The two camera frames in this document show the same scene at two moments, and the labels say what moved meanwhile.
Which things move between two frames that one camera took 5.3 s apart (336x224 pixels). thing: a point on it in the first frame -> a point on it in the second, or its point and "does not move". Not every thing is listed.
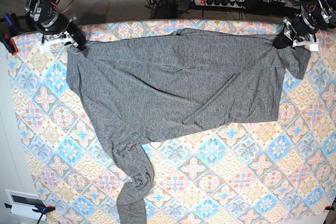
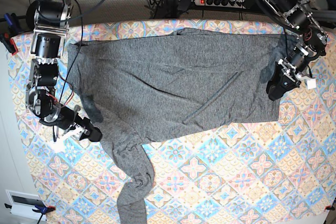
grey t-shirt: x=135 y=88 does not move
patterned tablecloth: x=282 y=172 does not move
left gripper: x=69 y=30 -> x=76 y=127
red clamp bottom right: x=329 y=208 does not move
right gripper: x=297 y=27 -> x=295 y=66
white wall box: x=22 y=204 does not move
